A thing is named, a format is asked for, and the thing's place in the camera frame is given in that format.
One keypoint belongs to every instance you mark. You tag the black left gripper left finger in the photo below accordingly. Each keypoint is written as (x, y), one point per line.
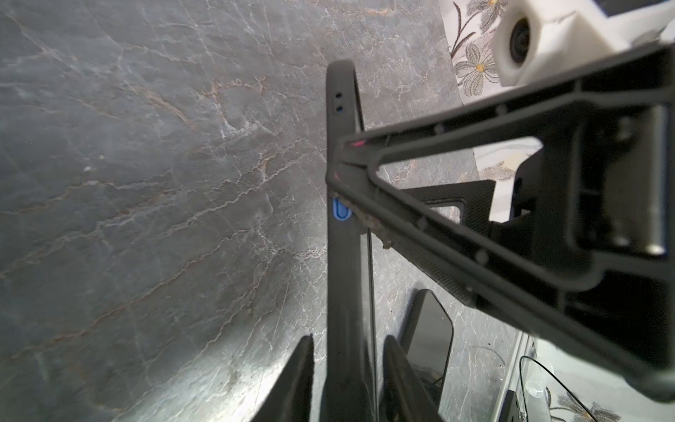
(291, 396)

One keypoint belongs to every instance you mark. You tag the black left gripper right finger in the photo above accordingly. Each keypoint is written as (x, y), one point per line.
(404, 397)

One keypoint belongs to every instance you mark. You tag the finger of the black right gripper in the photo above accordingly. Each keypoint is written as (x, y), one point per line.
(585, 258)
(441, 225)

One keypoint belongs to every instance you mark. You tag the black phone lying far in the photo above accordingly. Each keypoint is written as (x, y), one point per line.
(349, 392)

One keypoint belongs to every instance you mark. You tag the black phone lying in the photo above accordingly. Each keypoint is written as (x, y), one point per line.
(349, 392)
(427, 341)

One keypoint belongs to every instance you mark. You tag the black phone lying right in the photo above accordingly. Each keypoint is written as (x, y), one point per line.
(427, 341)

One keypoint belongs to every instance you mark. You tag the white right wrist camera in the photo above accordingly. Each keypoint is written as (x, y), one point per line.
(539, 39)

